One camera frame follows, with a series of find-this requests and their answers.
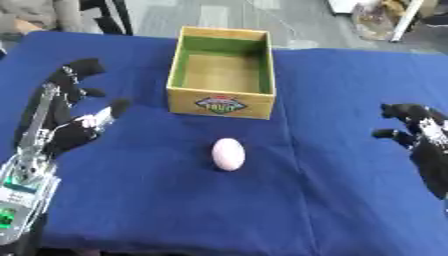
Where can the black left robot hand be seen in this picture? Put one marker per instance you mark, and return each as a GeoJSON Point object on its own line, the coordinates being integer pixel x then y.
{"type": "Point", "coordinates": [65, 133]}

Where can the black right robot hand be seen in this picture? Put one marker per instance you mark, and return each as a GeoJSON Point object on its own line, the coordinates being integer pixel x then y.
{"type": "Point", "coordinates": [431, 156]}

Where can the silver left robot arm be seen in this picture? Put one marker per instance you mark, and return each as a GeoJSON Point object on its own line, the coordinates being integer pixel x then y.
{"type": "Point", "coordinates": [22, 186]}

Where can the tan cardboard box green inside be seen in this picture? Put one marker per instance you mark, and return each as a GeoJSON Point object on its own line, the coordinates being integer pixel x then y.
{"type": "Point", "coordinates": [223, 73]}

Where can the person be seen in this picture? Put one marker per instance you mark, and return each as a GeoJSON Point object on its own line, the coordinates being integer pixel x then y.
{"type": "Point", "coordinates": [35, 16]}

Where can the black chair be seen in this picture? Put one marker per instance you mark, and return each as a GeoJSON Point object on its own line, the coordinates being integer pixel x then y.
{"type": "Point", "coordinates": [106, 16]}

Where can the white pole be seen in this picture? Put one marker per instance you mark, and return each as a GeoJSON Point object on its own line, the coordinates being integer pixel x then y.
{"type": "Point", "coordinates": [406, 20]}

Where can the clear plastic bag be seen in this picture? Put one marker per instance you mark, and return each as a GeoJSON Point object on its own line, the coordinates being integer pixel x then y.
{"type": "Point", "coordinates": [378, 20]}

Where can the pale pink egg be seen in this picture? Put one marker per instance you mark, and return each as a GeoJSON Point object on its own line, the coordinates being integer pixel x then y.
{"type": "Point", "coordinates": [228, 154]}

